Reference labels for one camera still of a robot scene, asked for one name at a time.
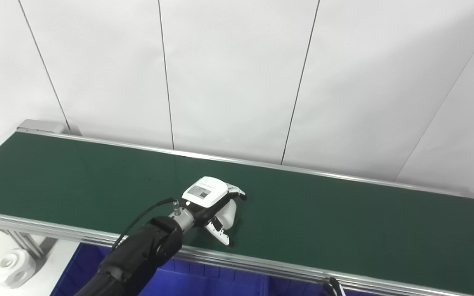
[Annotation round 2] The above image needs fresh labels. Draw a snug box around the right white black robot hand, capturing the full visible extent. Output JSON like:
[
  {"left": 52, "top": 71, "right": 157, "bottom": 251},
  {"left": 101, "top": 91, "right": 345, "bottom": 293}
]
[{"left": 323, "top": 277, "right": 347, "bottom": 296}]

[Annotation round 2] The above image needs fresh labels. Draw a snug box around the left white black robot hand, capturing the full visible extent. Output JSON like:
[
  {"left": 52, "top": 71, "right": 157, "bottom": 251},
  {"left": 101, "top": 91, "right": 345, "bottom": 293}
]
[{"left": 170, "top": 176, "right": 248, "bottom": 247}]

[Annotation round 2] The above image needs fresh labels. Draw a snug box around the white round part with holes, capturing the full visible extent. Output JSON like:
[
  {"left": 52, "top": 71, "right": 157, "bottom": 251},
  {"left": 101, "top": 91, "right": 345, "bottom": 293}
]
[{"left": 216, "top": 199, "right": 238, "bottom": 231}]

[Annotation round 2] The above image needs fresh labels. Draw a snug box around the blue bin holding black part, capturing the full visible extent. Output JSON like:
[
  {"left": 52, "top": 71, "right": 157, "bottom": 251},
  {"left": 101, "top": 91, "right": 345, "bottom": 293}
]
[{"left": 267, "top": 276, "right": 390, "bottom": 296}]

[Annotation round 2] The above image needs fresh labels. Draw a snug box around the green conveyor belt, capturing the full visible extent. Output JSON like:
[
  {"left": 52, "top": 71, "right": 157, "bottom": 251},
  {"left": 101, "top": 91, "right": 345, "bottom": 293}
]
[{"left": 0, "top": 131, "right": 474, "bottom": 296}]

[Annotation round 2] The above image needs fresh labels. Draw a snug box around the empty blue plastic bin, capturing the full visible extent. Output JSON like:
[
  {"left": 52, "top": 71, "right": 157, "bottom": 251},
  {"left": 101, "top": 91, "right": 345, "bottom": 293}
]
[{"left": 50, "top": 243, "right": 270, "bottom": 296}]

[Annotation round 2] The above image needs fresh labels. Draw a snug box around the aluminium conveyor support leg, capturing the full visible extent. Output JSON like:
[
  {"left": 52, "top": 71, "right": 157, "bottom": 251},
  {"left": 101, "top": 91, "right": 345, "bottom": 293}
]
[{"left": 0, "top": 229, "right": 58, "bottom": 259}]

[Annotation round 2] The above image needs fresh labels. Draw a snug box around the white round part on floor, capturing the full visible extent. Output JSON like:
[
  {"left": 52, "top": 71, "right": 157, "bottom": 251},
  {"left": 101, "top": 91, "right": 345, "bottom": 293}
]
[{"left": 0, "top": 248, "right": 37, "bottom": 288}]

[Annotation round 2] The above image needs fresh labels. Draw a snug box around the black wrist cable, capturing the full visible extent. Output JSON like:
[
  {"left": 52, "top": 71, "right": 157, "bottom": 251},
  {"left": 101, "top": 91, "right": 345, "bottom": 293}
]
[{"left": 110, "top": 198, "right": 179, "bottom": 252}]

